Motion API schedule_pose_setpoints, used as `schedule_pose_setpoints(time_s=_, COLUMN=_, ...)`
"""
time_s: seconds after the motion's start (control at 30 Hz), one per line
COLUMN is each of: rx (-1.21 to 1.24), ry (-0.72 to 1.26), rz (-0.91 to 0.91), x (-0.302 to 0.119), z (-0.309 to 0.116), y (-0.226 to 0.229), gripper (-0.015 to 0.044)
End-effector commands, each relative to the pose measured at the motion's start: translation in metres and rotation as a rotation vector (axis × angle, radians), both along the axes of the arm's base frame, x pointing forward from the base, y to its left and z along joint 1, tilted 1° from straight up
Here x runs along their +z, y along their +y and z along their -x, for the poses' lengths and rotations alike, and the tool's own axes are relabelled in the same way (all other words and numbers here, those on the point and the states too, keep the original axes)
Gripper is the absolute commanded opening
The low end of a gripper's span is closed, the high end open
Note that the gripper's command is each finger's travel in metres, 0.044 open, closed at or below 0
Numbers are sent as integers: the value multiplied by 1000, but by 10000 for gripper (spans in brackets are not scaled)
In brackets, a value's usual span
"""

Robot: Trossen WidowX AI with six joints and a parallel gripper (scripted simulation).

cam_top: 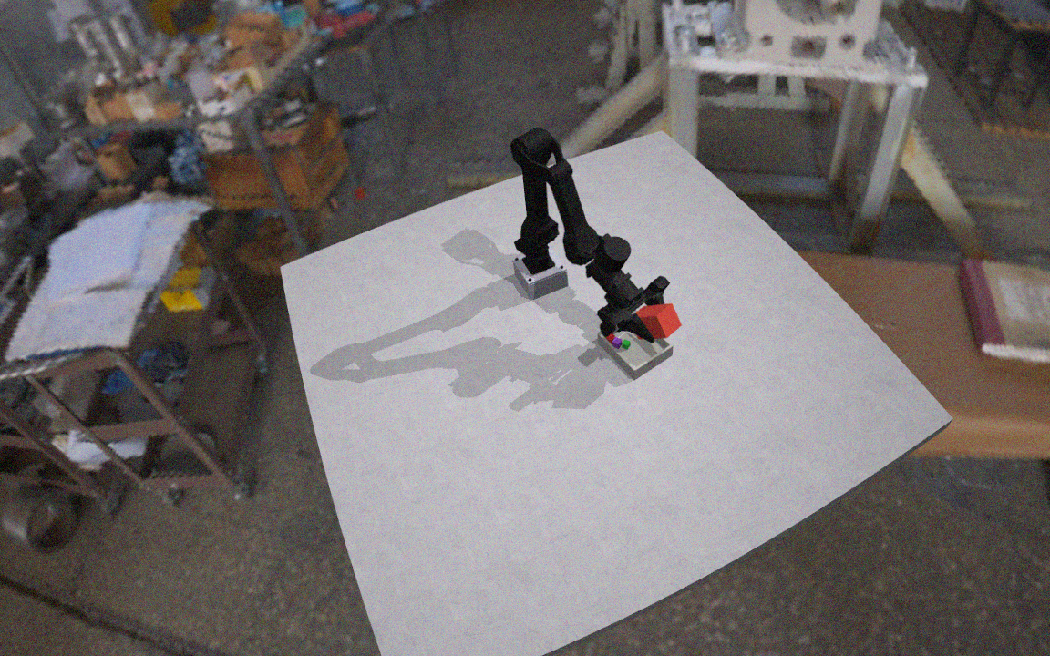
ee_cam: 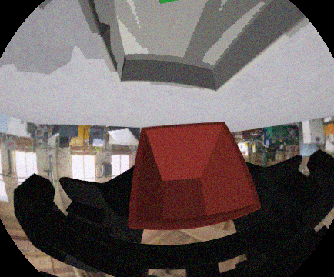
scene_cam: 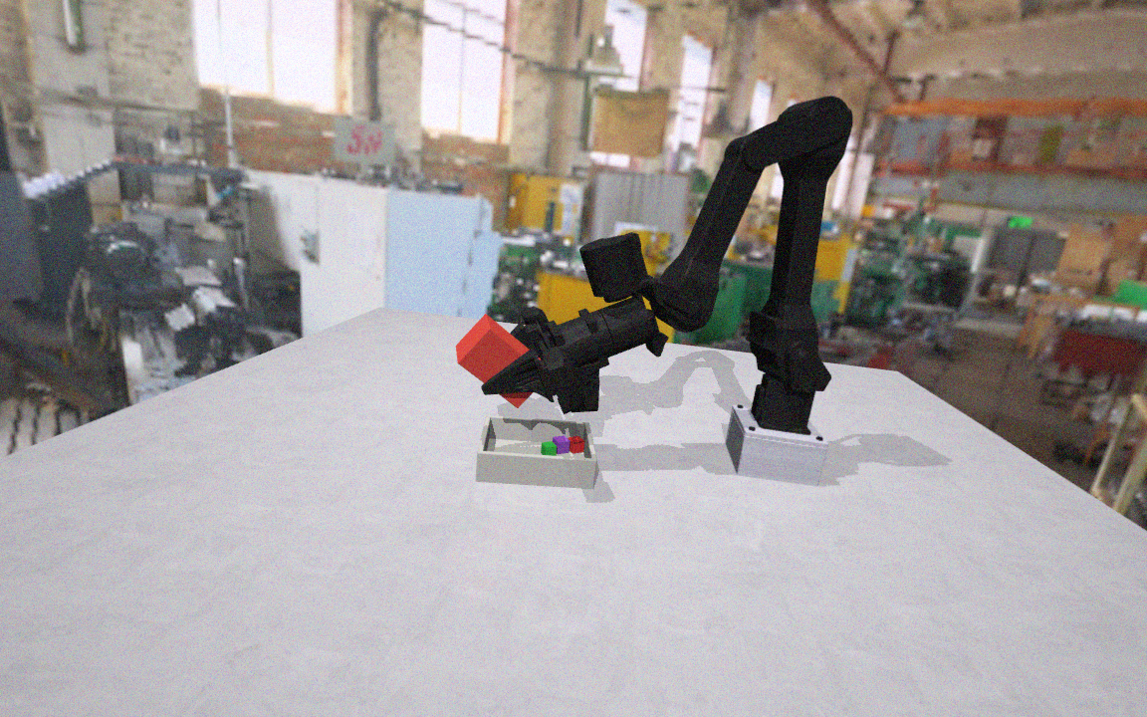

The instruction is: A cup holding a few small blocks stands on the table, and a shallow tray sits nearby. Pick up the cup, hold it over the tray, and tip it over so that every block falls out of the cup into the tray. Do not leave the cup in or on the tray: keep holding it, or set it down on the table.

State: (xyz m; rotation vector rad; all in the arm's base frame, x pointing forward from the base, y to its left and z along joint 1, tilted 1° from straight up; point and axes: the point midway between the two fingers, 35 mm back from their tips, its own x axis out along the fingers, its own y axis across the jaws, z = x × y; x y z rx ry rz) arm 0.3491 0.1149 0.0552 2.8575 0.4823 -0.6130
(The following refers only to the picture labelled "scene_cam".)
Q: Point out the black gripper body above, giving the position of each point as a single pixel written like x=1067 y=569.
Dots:
x=564 y=347

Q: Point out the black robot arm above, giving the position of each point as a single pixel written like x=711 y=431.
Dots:
x=808 y=142

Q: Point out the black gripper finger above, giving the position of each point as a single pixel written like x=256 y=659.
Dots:
x=525 y=374
x=520 y=334

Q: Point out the dark red square cup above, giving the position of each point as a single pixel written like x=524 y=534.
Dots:
x=487 y=349

